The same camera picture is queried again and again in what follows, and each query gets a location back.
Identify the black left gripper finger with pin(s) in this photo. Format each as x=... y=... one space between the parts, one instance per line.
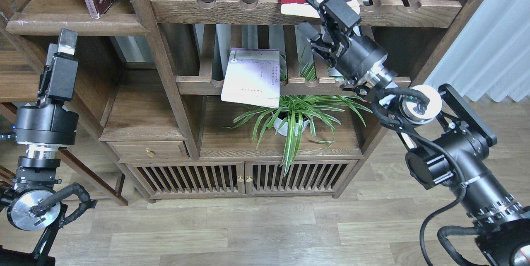
x=59 y=74

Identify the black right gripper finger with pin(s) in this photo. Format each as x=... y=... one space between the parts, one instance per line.
x=336 y=15
x=309 y=32

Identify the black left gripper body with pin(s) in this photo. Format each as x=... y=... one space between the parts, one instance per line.
x=45 y=129

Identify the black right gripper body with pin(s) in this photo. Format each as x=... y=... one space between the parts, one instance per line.
x=357 y=58

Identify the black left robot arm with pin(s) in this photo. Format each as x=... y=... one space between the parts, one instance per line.
x=32 y=204

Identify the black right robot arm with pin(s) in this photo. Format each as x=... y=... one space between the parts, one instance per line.
x=446 y=140

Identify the wooden side rack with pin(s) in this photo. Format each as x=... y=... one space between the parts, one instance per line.
x=89 y=164

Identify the white purple book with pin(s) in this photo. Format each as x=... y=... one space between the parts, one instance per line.
x=252 y=77

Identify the green spider plant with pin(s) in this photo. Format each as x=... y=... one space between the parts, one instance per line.
x=312 y=106

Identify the white plant pot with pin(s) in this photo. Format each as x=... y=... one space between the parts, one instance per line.
x=281 y=124

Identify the dark wooden bookshelf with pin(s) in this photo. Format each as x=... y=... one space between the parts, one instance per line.
x=147 y=80

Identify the brass drawer knob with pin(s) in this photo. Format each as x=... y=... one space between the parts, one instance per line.
x=149 y=153

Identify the white pleated curtain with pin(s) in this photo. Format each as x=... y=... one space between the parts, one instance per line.
x=491 y=56

